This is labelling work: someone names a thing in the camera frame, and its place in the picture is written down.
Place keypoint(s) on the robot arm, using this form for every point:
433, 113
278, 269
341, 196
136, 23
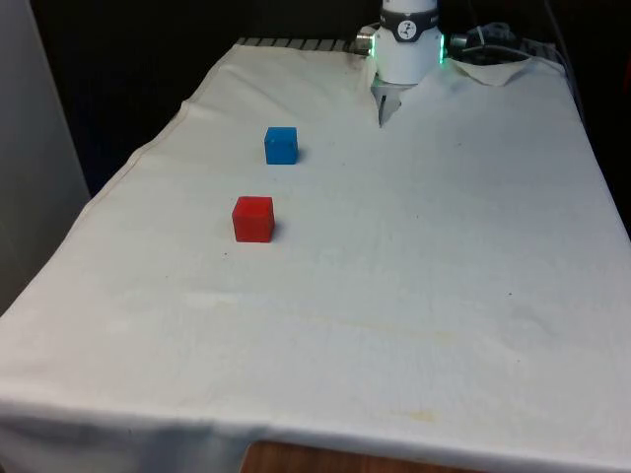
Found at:
404, 54

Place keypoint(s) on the red cube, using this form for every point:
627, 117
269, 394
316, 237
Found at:
252, 222

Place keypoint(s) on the blue cube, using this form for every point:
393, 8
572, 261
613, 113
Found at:
281, 148

